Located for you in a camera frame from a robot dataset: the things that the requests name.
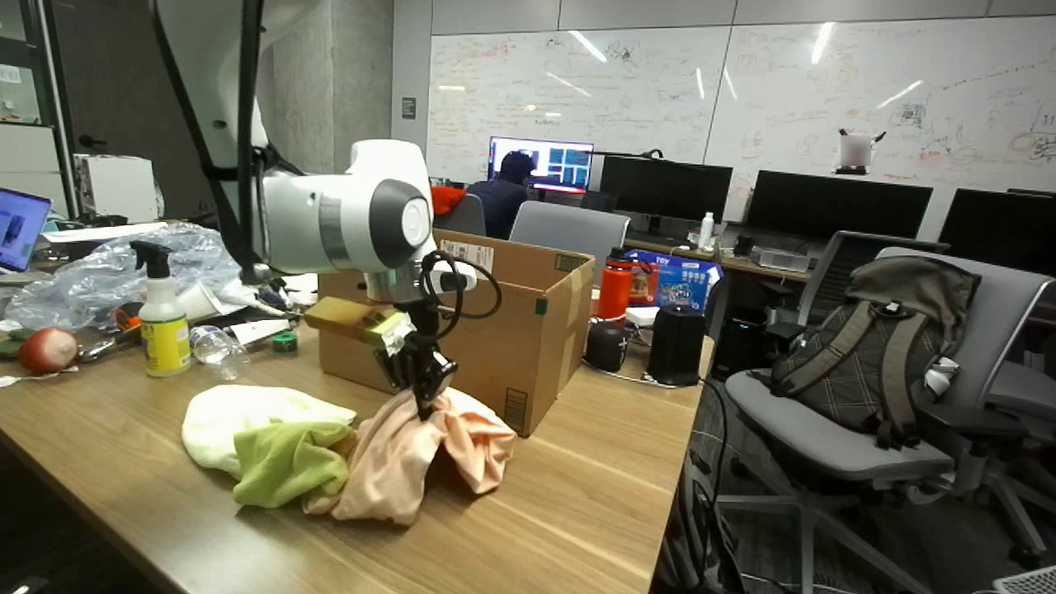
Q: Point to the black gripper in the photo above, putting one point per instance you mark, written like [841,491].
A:
[421,349]

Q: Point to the peach shirt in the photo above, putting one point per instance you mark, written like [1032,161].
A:
[383,472]

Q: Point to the yellow-green towel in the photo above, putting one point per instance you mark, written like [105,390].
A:
[284,468]

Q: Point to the cream white towel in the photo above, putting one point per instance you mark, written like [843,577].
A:
[237,417]

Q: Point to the brown cardboard box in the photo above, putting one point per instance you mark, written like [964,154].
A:
[515,331]

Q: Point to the blue printed box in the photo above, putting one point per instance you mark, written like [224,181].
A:
[678,286]

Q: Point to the white cabinet box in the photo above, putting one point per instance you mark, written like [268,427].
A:
[121,186]

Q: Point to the green tape roll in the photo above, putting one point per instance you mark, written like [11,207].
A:
[284,341]

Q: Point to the small black cube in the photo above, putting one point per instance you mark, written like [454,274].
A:
[605,349]

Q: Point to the seated person in dark shirt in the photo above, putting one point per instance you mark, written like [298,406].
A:
[507,202]

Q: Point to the orange bottle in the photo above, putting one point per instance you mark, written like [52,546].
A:
[615,292]

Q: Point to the grey office chair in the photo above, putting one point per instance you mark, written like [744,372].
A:
[566,233]
[835,447]

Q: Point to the crumpled clear plastic bottle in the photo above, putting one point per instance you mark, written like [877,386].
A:
[216,349]

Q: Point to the black cylinder container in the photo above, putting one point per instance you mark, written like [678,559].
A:
[675,349]

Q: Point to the monitor with lit screen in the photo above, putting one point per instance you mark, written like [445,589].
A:
[556,166]

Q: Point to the yellow cup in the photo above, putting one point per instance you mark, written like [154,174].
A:
[166,331]

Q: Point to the black monitor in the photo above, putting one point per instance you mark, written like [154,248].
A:
[835,207]
[664,188]
[1000,225]

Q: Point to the small white bottle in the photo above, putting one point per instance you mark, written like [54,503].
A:
[709,233]

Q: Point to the clear plastic bag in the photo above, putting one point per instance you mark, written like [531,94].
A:
[87,286]

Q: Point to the whiteboard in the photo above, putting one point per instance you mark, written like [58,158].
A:
[660,88]

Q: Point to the red round ball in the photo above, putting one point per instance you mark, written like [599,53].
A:
[49,350]

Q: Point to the grey-brown backpack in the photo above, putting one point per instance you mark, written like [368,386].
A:
[869,364]

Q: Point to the laptop with blue screen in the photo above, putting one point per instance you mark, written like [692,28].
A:
[22,228]

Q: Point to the llama figure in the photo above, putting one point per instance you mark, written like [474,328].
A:
[858,154]

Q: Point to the tan wrist camera block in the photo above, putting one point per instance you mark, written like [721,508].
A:
[341,318]

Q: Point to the wall switch plate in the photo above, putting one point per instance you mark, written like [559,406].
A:
[408,106]

